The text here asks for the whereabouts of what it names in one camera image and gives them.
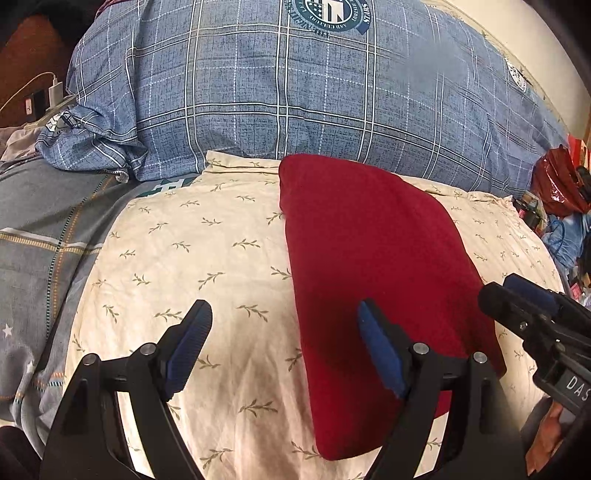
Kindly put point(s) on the grey striped bed sheet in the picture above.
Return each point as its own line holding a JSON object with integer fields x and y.
{"x": 41, "y": 258}

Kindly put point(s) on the black device with red label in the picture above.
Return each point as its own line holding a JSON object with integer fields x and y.
{"x": 36, "y": 104}

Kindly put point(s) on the person's right hand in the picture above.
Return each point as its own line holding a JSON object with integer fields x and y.
{"x": 549, "y": 434}

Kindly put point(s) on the pinkish grey cloth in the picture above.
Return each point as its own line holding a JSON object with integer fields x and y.
{"x": 16, "y": 141}

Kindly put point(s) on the red plastic bag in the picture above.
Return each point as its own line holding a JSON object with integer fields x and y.
{"x": 556, "y": 180}

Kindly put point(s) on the light blue clothing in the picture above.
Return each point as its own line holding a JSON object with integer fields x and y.
{"x": 568, "y": 240}

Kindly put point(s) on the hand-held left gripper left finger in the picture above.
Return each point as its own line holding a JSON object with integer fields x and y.
{"x": 187, "y": 350}

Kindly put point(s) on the cream leaf-print pillow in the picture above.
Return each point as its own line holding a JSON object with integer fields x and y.
{"x": 221, "y": 277}

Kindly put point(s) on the crumpled blue plaid pillowcase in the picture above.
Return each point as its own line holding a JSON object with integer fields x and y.
{"x": 87, "y": 143}

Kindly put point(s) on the blue plaid quilt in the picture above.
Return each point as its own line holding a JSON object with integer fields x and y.
{"x": 323, "y": 92}

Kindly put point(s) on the white power strip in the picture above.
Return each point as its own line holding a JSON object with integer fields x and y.
{"x": 51, "y": 115}

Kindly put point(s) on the red knit sweater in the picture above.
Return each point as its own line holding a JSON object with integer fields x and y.
{"x": 369, "y": 258}

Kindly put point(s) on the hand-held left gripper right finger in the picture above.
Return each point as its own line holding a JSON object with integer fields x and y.
{"x": 383, "y": 350}

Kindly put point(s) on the brown wooden nightstand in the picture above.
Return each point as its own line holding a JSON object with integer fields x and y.
{"x": 32, "y": 50}

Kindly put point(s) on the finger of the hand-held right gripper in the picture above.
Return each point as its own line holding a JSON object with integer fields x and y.
{"x": 531, "y": 293}
{"x": 501, "y": 304}

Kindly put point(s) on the white charger plug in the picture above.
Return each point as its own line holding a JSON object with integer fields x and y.
{"x": 57, "y": 92}

